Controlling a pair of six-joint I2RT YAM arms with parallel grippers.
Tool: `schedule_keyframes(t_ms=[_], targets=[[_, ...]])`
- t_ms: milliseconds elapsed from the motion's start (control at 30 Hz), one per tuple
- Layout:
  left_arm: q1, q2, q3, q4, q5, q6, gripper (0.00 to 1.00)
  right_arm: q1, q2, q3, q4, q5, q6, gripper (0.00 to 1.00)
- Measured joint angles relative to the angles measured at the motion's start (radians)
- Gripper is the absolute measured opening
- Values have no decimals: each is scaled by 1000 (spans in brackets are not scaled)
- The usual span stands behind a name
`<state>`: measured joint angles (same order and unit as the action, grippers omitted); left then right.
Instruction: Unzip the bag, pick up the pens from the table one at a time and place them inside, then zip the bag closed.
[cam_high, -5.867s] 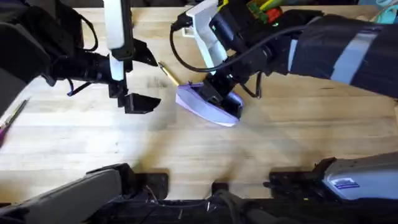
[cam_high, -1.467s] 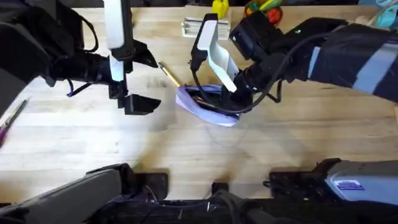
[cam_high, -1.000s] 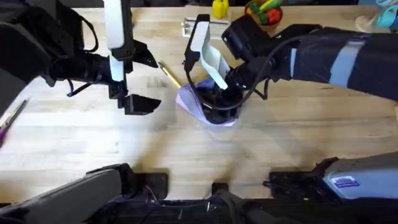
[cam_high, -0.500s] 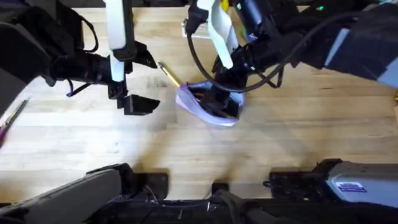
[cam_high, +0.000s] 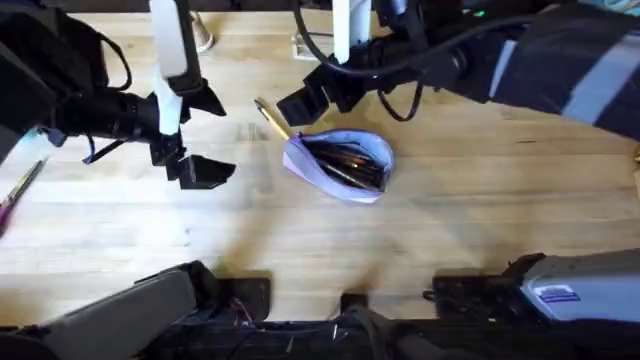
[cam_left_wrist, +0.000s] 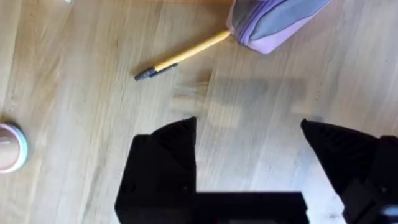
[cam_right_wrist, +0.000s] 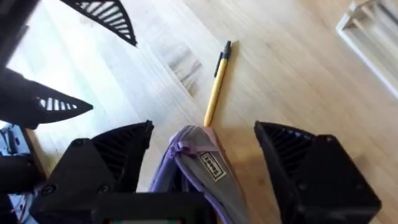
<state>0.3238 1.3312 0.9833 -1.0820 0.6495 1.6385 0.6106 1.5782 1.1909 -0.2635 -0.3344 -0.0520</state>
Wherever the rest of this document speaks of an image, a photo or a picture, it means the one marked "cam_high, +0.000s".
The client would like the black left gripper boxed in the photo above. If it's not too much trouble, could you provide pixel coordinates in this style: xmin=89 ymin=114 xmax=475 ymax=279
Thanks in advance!
xmin=53 ymin=78 xmax=237 ymax=191

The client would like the purple zip bag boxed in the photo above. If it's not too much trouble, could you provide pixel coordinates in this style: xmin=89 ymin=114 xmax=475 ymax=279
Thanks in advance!
xmin=281 ymin=128 xmax=396 ymax=205

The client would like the gold pen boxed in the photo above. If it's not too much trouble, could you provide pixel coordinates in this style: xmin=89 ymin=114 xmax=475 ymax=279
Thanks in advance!
xmin=253 ymin=97 xmax=293 ymax=142

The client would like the right wrist upright plate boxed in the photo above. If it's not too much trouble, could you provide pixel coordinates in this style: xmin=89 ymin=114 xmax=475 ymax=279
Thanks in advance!
xmin=331 ymin=0 xmax=374 ymax=65

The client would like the wrist upright plate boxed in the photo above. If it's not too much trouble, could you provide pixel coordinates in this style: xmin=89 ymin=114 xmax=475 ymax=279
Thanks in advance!
xmin=148 ymin=0 xmax=190 ymax=137
xmin=331 ymin=0 xmax=374 ymax=65

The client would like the left wrist upright plate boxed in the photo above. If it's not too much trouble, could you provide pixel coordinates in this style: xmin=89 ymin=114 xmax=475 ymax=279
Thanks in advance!
xmin=148 ymin=0 xmax=190 ymax=137

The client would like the dark pen with magenta grip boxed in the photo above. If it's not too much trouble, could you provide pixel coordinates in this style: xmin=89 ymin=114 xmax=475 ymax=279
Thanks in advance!
xmin=0 ymin=156 xmax=50 ymax=237

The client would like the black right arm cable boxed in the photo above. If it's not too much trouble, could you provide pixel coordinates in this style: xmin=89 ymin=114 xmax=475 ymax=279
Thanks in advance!
xmin=291 ymin=0 xmax=539 ymax=124

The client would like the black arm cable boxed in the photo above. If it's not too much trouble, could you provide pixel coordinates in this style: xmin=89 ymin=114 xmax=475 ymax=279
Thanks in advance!
xmin=291 ymin=0 xmax=539 ymax=124
xmin=98 ymin=35 xmax=134 ymax=93

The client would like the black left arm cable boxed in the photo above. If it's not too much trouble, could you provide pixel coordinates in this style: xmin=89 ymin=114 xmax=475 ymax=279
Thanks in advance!
xmin=98 ymin=35 xmax=134 ymax=93

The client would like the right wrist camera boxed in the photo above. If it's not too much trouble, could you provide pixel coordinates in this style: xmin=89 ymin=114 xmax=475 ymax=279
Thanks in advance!
xmin=373 ymin=0 xmax=431 ymax=44

